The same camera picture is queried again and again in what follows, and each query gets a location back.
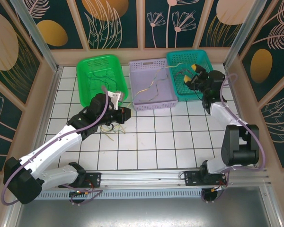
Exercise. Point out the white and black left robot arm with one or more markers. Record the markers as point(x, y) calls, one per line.
point(54, 146)

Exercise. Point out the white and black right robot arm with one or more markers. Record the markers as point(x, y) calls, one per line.
point(222, 113)

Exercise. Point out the teal plastic basket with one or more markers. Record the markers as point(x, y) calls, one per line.
point(187, 94)

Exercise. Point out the lavender plastic basket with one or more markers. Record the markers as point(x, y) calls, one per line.
point(142, 75)

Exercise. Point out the green plastic basket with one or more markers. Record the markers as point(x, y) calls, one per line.
point(85, 71)

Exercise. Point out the grey metal sheet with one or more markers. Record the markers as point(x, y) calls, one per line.
point(142, 212)

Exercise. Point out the aluminium side rail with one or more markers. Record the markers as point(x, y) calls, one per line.
point(49, 99)
point(237, 99)

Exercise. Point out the aluminium frame post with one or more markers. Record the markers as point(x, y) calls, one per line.
point(244, 35)
point(39, 35)

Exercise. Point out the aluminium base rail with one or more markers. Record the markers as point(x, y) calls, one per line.
point(142, 178)

